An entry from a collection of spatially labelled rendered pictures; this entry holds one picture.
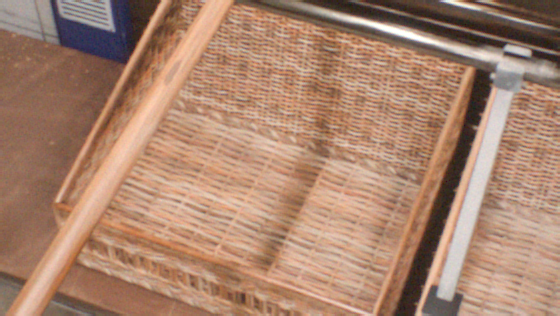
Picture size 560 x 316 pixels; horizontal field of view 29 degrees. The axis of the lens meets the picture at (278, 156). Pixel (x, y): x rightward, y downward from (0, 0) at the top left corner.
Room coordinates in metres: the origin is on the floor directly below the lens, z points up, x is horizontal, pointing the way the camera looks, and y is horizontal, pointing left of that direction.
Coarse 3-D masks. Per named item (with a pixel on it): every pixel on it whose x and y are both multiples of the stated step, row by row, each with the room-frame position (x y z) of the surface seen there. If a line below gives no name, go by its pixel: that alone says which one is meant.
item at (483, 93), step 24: (408, 24) 1.37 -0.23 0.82; (264, 72) 1.40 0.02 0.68; (312, 72) 1.39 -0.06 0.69; (360, 72) 1.37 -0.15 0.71; (480, 72) 1.30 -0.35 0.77; (408, 96) 1.32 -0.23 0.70; (480, 96) 1.29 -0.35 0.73; (528, 96) 1.26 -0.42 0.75; (552, 96) 1.25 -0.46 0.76; (480, 120) 1.27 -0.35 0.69; (552, 144) 1.21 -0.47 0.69
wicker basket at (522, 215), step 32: (544, 96) 1.21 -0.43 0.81; (480, 128) 1.13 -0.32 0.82; (512, 128) 1.20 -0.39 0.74; (544, 128) 1.19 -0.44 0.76; (544, 160) 1.17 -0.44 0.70; (512, 192) 1.16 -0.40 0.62; (544, 192) 1.15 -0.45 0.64; (448, 224) 0.98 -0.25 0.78; (480, 224) 1.12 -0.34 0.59; (512, 224) 1.12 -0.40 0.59; (480, 256) 1.05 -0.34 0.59; (512, 256) 1.05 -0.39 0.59; (544, 256) 1.05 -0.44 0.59; (480, 288) 0.99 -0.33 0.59; (512, 288) 0.99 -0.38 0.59; (544, 288) 0.99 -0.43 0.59
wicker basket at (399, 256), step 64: (192, 0) 1.46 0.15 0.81; (128, 64) 1.31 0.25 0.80; (256, 64) 1.39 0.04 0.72; (320, 64) 1.35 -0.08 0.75; (384, 64) 1.31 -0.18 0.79; (448, 64) 1.27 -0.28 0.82; (192, 128) 1.35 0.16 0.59; (256, 128) 1.35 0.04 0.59; (384, 128) 1.27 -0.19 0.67; (448, 128) 1.14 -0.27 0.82; (64, 192) 1.09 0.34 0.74; (128, 192) 1.20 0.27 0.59; (192, 192) 1.20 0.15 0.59; (256, 192) 1.20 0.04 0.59; (320, 192) 1.20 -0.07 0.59; (384, 192) 1.19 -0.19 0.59; (128, 256) 1.07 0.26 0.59; (192, 256) 0.97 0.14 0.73; (256, 256) 1.06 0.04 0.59; (320, 256) 1.06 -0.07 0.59; (384, 256) 1.05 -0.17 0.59
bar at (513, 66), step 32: (256, 0) 1.05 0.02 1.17; (288, 0) 1.04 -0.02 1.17; (352, 32) 1.00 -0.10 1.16; (384, 32) 0.98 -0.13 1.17; (416, 32) 0.97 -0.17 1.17; (480, 64) 0.93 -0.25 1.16; (512, 64) 0.92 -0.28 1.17; (544, 64) 0.91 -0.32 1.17; (512, 96) 0.90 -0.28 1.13; (480, 160) 0.85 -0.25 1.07; (480, 192) 0.82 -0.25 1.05; (448, 256) 0.77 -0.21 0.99; (448, 288) 0.74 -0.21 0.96
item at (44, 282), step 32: (224, 0) 1.01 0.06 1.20; (192, 32) 0.95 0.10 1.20; (192, 64) 0.91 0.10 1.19; (160, 96) 0.85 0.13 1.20; (128, 128) 0.81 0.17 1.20; (128, 160) 0.76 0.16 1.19; (96, 192) 0.72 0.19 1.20; (64, 224) 0.68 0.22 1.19; (96, 224) 0.69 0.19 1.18; (64, 256) 0.64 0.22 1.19; (32, 288) 0.60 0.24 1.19
